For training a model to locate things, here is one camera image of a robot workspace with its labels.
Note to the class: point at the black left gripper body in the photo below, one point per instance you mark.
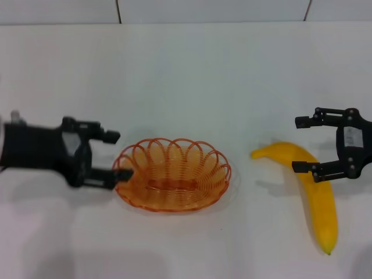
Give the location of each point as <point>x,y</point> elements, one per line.
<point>37,148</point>

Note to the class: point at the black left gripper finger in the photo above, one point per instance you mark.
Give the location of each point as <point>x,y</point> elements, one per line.
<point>122,175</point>
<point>112,136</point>

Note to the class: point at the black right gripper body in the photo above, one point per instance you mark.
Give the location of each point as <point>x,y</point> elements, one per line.
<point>364,145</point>

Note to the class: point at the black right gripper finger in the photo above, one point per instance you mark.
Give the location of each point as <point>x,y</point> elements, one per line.
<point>301,167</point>
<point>303,122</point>

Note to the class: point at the yellow banana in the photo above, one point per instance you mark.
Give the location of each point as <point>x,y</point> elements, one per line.
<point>322,221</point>

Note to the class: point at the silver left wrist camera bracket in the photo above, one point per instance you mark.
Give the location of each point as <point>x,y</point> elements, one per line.
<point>17,117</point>

